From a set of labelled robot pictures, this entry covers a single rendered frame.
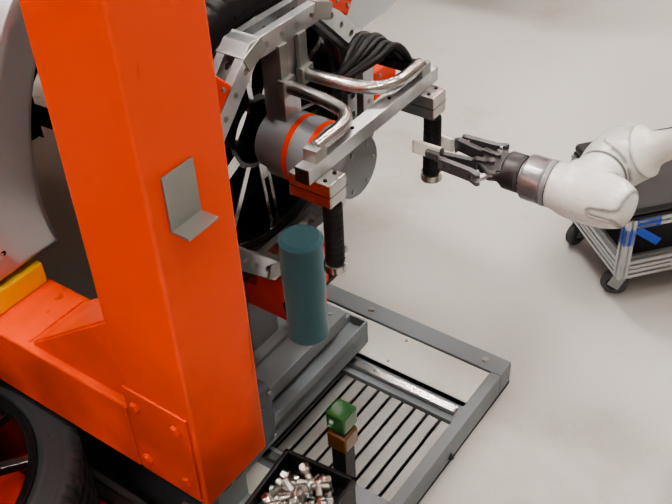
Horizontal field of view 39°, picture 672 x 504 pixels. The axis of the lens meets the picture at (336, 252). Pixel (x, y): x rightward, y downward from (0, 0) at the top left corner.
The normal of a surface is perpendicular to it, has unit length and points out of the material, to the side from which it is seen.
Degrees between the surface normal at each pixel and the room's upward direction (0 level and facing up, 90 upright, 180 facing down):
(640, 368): 0
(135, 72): 90
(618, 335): 0
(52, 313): 0
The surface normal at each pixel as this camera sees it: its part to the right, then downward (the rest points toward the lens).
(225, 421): 0.82, 0.33
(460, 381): -0.04, -0.77
